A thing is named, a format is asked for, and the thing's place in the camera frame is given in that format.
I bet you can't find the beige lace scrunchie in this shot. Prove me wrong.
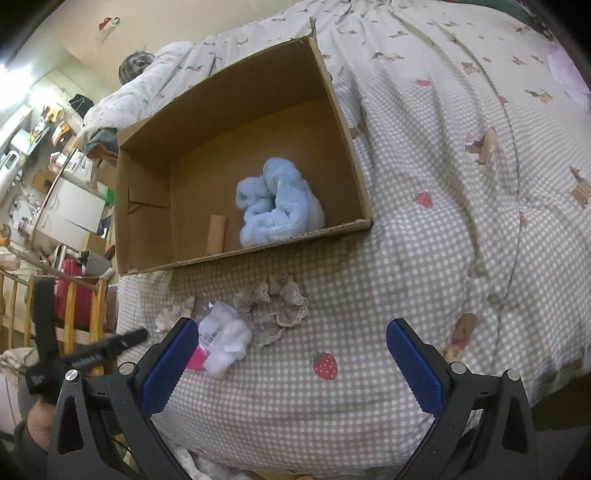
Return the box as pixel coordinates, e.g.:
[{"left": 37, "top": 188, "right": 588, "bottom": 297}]
[{"left": 233, "top": 272, "right": 310, "bottom": 348}]

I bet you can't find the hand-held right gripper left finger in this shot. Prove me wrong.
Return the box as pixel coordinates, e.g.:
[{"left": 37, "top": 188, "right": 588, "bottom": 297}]
[{"left": 46, "top": 316, "right": 200, "bottom": 480}]

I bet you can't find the pink fluffy item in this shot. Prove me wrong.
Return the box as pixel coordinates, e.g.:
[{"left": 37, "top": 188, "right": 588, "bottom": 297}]
[{"left": 185, "top": 343, "right": 209, "bottom": 372}]

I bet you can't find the grey striped plush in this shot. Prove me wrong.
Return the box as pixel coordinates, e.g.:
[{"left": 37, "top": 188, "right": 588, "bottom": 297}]
[{"left": 118, "top": 51, "right": 156, "bottom": 86}]

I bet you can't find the grey bin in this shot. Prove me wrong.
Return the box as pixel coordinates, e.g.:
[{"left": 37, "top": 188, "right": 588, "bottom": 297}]
[{"left": 80, "top": 250, "right": 112, "bottom": 276}]

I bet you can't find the small beige scrunchie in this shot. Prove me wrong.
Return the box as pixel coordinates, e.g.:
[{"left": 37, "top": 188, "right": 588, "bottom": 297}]
[{"left": 154, "top": 296, "right": 208, "bottom": 334}]

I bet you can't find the checked printed bedsheet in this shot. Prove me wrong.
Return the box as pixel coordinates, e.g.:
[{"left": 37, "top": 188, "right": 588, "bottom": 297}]
[{"left": 76, "top": 0, "right": 591, "bottom": 480}]

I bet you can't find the brown cardboard box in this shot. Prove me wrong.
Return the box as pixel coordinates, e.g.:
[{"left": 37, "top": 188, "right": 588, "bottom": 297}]
[{"left": 113, "top": 17, "right": 374, "bottom": 277}]

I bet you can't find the white kitchen cabinet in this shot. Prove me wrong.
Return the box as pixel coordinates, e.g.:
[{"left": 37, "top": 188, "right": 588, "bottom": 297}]
[{"left": 34, "top": 175, "right": 108, "bottom": 243}]

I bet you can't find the beige cardboard tube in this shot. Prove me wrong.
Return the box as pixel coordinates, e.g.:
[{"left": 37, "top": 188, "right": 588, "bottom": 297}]
[{"left": 206, "top": 214, "right": 227, "bottom": 255}]

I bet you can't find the teal mattress corner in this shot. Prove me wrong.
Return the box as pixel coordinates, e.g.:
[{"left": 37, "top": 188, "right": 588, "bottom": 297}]
[{"left": 86, "top": 128, "right": 119, "bottom": 160}]

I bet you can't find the pink cloth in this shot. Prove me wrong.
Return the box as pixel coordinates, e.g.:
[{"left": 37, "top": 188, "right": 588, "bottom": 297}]
[{"left": 546, "top": 45, "right": 591, "bottom": 114}]

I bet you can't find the wooden rack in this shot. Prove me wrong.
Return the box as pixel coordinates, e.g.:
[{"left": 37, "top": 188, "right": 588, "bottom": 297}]
[{"left": 0, "top": 249, "right": 114, "bottom": 354}]

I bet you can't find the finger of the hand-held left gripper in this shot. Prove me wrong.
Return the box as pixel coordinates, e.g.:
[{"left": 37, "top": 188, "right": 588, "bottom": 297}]
[
  {"left": 31, "top": 277, "right": 61, "bottom": 365},
  {"left": 60, "top": 327, "right": 150, "bottom": 371}
]

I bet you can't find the light blue fluffy cloth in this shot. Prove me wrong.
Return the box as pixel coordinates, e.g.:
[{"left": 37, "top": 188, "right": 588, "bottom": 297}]
[{"left": 236, "top": 157, "right": 327, "bottom": 248}]

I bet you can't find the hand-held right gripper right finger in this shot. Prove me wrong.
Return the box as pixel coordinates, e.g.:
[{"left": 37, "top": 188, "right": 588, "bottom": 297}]
[{"left": 386, "top": 318, "right": 539, "bottom": 480}]

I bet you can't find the red suitcase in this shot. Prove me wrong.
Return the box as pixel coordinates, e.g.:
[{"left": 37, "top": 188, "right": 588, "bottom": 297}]
[{"left": 54, "top": 258, "right": 101, "bottom": 329}]

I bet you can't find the white printed duvet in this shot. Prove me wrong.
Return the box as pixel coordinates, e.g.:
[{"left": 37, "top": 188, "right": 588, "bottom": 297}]
[{"left": 75, "top": 41, "right": 197, "bottom": 145}]

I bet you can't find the person's left forearm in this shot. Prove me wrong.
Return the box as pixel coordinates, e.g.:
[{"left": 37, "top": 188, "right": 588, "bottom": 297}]
[{"left": 11, "top": 399, "right": 61, "bottom": 480}]

